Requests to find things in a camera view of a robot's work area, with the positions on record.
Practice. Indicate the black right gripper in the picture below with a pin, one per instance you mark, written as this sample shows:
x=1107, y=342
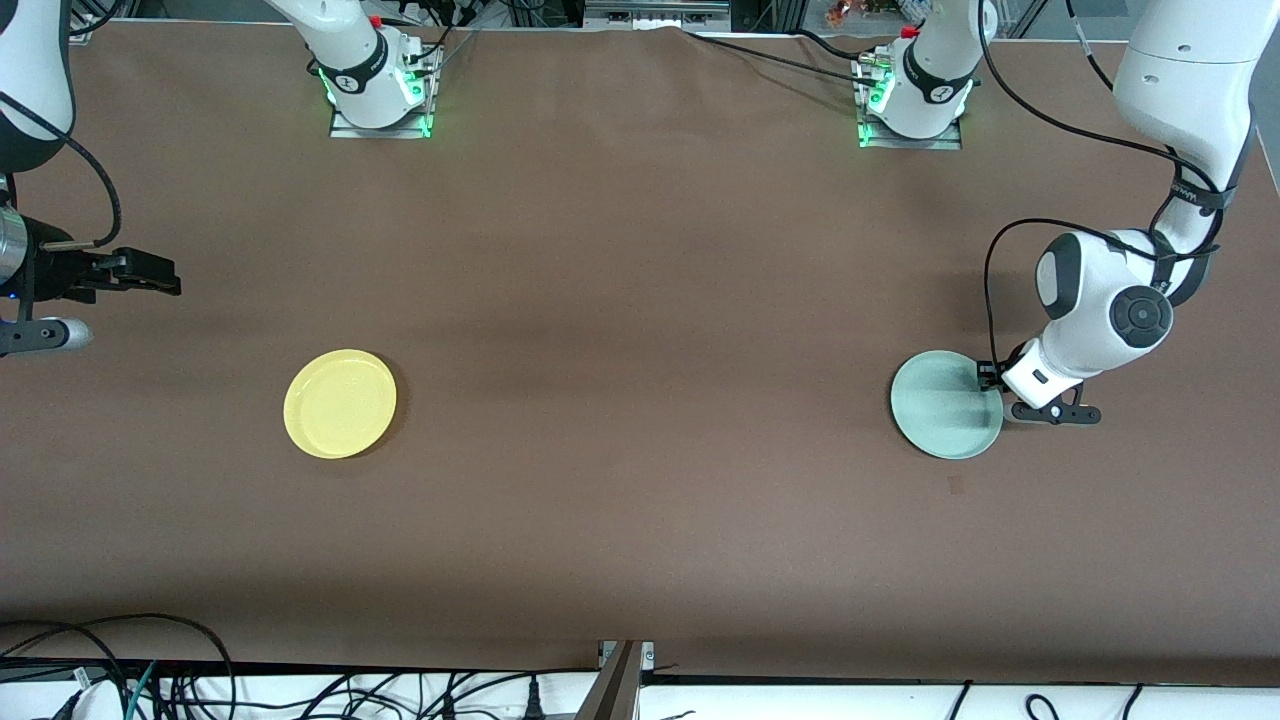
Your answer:
x=52, y=272

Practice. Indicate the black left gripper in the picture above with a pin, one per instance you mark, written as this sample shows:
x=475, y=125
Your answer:
x=996, y=372

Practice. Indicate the pale green plate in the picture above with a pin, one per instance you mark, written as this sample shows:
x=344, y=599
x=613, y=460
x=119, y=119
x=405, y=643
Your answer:
x=940, y=405

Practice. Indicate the yellow plate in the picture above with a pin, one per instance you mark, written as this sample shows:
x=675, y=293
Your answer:
x=340, y=404

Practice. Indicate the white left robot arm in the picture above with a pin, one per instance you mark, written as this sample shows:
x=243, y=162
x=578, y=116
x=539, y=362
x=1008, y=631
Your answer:
x=1100, y=300

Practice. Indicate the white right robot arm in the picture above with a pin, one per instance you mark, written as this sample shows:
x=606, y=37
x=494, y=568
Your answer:
x=350, y=50

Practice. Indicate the brown table cover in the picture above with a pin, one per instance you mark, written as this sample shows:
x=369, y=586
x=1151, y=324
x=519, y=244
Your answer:
x=640, y=550

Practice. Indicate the grey metal device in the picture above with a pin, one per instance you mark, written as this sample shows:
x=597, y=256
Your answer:
x=655, y=12

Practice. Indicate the black power plug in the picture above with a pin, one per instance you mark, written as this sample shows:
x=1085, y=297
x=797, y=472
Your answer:
x=450, y=708
x=535, y=700

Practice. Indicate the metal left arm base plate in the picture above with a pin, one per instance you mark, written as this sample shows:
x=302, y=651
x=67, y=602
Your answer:
x=915, y=144

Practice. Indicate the aluminium corner bracket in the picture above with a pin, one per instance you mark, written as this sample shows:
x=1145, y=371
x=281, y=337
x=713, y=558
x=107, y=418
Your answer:
x=85, y=32

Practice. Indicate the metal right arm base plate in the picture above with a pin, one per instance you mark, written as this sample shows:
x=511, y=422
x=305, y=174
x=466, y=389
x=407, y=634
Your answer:
x=385, y=132

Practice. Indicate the small metal bracket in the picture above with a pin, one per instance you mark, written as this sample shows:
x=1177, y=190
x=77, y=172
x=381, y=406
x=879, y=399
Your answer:
x=648, y=655

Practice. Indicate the aluminium profile post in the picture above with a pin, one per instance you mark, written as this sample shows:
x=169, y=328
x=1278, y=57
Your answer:
x=615, y=690

